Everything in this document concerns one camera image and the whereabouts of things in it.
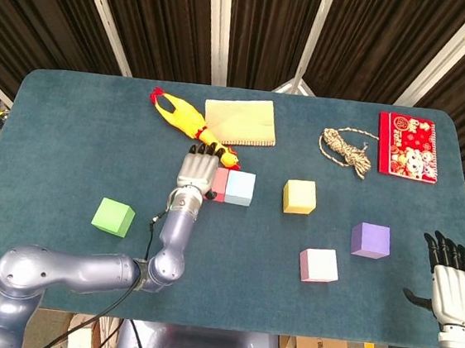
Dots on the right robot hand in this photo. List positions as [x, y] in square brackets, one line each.
[457, 295]

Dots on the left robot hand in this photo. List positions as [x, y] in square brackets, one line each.
[197, 172]

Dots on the red foam cube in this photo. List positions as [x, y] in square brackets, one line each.
[219, 185]

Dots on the purple foam cube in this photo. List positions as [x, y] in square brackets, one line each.
[371, 240]

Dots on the yellow foam cube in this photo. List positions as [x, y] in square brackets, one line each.
[300, 197]

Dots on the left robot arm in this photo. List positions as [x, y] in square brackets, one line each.
[81, 270]

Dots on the light blue foam cube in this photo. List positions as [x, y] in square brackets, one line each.
[240, 188]

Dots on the yellow rubber chicken toy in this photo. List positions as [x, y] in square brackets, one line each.
[186, 119]

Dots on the yellow spiral notebook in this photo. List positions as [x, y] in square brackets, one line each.
[242, 119]

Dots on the green foam cube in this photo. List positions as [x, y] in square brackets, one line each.
[112, 217]

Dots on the teal felt table cloth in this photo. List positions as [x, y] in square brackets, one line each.
[244, 300]

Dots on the pink foam cube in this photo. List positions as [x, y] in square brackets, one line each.
[319, 265]

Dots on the red festive spiral calendar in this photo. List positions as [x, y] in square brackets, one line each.
[410, 147]

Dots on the white cardboard box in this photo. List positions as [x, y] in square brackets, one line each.
[81, 343]

